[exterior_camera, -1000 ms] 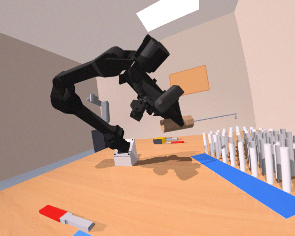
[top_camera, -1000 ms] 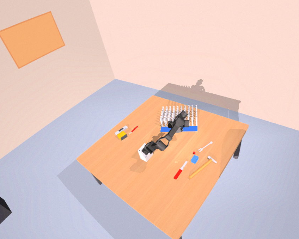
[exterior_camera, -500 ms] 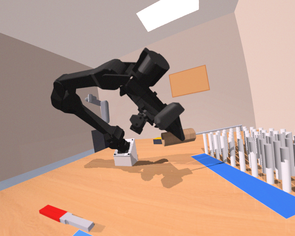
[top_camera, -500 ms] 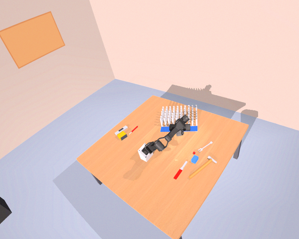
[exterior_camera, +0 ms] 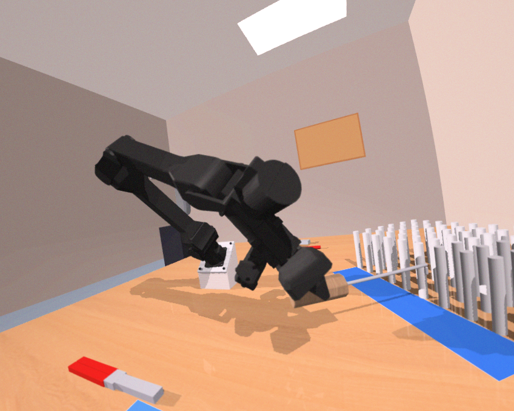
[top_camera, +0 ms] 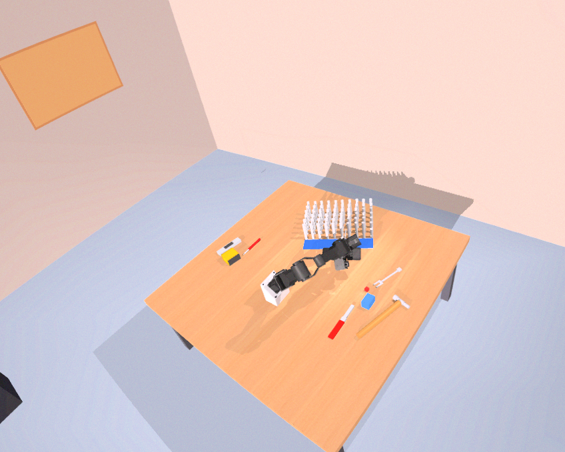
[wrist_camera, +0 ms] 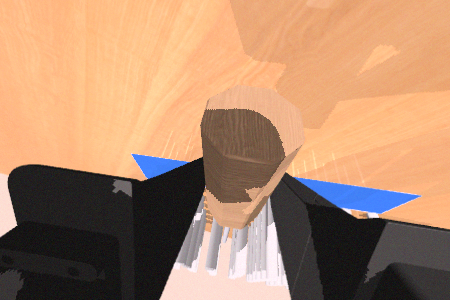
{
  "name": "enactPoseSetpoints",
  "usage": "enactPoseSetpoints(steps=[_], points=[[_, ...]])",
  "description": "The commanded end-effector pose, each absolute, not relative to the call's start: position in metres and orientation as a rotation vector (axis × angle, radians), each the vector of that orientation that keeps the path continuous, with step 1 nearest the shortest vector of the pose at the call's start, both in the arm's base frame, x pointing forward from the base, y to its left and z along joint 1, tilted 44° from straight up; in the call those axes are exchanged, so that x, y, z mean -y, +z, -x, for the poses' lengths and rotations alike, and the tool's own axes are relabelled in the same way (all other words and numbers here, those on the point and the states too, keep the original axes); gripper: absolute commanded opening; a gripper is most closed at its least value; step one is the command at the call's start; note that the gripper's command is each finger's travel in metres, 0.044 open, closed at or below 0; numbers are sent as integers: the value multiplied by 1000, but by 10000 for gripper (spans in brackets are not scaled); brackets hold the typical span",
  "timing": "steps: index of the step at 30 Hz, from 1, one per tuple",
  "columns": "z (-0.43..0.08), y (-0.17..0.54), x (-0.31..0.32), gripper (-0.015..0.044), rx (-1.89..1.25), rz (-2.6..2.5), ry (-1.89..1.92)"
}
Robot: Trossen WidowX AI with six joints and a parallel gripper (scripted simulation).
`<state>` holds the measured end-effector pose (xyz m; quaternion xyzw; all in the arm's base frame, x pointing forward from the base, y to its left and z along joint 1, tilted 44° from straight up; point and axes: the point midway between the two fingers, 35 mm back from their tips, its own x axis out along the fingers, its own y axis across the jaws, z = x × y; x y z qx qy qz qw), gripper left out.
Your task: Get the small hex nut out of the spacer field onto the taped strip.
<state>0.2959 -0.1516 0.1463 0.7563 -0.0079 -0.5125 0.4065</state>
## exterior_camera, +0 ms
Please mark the blue flat strip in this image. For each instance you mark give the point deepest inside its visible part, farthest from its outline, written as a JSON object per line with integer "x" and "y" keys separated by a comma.
{"x": 486, "y": 350}

